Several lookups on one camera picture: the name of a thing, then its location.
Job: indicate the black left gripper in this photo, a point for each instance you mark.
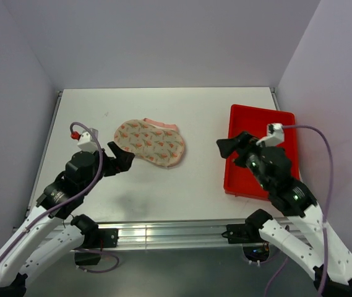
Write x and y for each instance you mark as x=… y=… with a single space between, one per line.
x=123 y=158

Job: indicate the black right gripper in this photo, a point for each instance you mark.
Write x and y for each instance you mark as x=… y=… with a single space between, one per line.
x=226 y=145

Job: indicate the pink mesh laundry bag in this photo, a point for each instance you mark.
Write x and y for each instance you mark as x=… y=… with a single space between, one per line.
x=156 y=142

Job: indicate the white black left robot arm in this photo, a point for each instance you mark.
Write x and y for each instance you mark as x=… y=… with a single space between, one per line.
x=24 y=256

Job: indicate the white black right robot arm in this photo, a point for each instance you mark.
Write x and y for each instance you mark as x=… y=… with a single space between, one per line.
x=323 y=255

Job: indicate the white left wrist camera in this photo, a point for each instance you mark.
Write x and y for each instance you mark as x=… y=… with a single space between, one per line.
x=85 y=141

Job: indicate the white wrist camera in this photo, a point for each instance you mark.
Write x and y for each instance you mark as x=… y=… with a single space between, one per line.
x=85 y=141
x=275 y=136

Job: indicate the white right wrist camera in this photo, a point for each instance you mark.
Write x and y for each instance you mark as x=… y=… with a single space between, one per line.
x=275 y=136

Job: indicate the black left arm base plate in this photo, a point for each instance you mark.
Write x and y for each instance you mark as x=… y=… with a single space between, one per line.
x=94 y=249

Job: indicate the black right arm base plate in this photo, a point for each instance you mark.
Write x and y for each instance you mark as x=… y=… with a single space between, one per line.
x=243 y=233

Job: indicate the aluminium rail frame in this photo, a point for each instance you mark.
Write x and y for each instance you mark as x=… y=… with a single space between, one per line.
x=182 y=207

